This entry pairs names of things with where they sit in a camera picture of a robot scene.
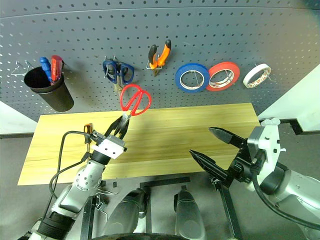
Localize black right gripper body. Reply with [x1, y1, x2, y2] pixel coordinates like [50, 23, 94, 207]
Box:
[224, 139, 259, 188]

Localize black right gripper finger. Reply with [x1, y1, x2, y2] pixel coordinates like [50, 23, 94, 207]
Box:
[207, 126, 248, 150]
[188, 149, 230, 183]

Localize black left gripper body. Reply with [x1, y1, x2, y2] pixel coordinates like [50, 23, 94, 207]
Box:
[103, 126, 126, 143]

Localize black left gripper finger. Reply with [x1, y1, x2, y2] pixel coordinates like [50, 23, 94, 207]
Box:
[108, 115, 124, 138]
[119, 115, 131, 139]

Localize red handled scissors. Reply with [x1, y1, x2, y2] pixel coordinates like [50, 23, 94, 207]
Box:
[119, 83, 153, 119]

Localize white tape roll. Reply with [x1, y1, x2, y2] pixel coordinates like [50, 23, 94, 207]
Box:
[242, 62, 273, 90]

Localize orange handled pliers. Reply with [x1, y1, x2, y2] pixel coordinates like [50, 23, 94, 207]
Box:
[147, 38, 173, 77]

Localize red tape roll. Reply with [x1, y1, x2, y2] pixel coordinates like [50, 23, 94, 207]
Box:
[205, 60, 241, 92]

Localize blue tape roll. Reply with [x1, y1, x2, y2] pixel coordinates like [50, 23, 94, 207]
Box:
[174, 62, 211, 94]

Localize grey metal pegboard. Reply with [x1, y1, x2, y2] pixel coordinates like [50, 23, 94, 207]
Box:
[0, 0, 320, 119]

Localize dark rounded grey shape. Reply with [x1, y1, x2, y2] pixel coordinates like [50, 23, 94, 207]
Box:
[103, 189, 151, 238]
[173, 189, 208, 240]

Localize black cup holder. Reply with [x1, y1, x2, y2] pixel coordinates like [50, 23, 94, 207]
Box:
[23, 65, 75, 113]

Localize silver double prong hook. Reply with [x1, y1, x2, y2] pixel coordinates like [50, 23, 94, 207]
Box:
[104, 55, 119, 66]

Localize white partition panel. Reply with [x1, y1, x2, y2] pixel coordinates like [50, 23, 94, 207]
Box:
[256, 65, 320, 133]
[0, 99, 39, 135]

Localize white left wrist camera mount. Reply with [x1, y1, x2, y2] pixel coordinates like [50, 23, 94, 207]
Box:
[91, 135, 128, 160]

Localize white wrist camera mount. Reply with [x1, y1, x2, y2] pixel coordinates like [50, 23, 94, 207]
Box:
[246, 118, 288, 181]
[91, 135, 128, 160]

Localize orange handled screwdriver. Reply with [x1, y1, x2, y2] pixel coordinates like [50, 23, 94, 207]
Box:
[82, 122, 93, 154]

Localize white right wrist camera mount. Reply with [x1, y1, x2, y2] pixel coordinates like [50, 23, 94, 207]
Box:
[246, 118, 288, 181]

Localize black metal table frame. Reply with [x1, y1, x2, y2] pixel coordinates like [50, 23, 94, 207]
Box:
[79, 176, 244, 240]

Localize blue handled scissors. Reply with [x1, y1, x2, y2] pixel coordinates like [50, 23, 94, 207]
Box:
[101, 59, 136, 95]

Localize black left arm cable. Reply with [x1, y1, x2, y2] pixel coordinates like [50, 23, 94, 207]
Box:
[48, 130, 93, 201]

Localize thin white wire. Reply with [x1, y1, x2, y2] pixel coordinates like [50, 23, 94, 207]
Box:
[96, 187, 120, 196]

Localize silver wire plier holder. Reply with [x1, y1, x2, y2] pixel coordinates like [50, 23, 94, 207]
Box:
[145, 53, 168, 70]

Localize red handled screwdriver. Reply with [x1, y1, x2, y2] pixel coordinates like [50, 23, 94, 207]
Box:
[50, 54, 64, 86]

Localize blue handled screwdriver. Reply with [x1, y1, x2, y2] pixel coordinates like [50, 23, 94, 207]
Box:
[39, 56, 54, 85]

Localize silver wire pegboard hook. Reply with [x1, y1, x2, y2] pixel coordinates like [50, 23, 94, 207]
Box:
[10, 59, 35, 76]

